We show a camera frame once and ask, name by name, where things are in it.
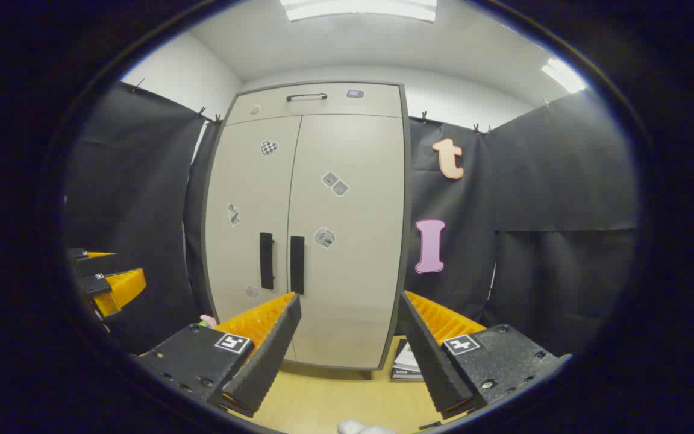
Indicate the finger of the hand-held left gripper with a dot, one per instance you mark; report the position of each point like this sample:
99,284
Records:
97,264
121,289

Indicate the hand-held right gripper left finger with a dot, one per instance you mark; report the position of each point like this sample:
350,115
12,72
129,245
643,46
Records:
268,355

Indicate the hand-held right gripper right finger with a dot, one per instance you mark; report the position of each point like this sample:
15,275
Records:
428,355

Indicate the grey cabinet door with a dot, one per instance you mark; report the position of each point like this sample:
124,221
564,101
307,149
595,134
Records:
353,283
244,181

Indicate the grey double-door shoe cabinet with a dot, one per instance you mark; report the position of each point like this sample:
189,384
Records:
335,107

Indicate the stack of books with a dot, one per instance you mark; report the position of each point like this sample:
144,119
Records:
407,361

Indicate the pink and green toy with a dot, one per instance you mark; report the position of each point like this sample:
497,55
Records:
208,321

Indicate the black backdrop cloth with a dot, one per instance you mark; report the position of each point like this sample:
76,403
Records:
534,181

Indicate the narrow ceiling light panel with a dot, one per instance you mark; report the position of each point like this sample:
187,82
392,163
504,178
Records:
564,75

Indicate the wide ceiling light panel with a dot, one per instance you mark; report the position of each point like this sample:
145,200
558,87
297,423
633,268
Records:
359,9

